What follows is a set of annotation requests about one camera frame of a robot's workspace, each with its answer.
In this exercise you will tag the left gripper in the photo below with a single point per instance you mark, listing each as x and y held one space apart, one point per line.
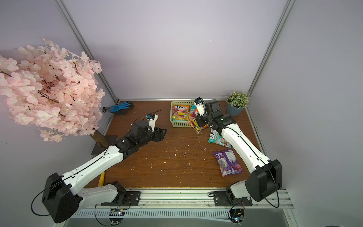
160 137

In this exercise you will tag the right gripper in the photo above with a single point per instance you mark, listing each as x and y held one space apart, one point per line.
201 120

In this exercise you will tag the yellow pink Fox's candy bag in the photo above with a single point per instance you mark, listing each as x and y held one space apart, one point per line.
192 119

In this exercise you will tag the red Fox's candy bag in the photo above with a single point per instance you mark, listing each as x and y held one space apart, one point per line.
180 112

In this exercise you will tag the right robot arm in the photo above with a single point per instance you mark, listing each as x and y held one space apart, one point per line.
265 174

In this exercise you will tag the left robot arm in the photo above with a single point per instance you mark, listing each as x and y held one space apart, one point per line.
65 194

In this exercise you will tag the green plastic basket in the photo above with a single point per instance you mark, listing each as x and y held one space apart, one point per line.
184 121

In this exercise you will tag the teal Fox's candy bag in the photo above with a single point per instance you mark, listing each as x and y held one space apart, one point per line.
216 138

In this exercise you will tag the small potted green plant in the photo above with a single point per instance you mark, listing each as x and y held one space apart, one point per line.
236 102

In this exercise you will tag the blue black work glove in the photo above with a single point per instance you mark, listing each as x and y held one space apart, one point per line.
120 109

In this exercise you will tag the purple candy bag right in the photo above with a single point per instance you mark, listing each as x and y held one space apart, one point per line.
227 162

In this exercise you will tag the blue yellow garden fork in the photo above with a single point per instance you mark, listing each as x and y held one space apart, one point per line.
101 180

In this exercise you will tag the left controller board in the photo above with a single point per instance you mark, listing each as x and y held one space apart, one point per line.
116 216

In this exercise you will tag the controller board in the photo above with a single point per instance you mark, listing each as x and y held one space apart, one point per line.
236 216
116 216

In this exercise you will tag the right controller board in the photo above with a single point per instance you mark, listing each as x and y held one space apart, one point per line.
236 216

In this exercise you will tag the pink artificial blossom tree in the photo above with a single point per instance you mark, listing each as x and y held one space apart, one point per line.
53 89

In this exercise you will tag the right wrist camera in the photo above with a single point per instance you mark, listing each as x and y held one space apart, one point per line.
200 106

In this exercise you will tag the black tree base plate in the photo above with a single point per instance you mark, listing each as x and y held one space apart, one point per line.
98 149

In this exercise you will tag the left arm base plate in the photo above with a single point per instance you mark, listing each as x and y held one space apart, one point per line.
128 199

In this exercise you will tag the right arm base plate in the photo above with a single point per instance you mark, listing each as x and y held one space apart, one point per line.
225 198

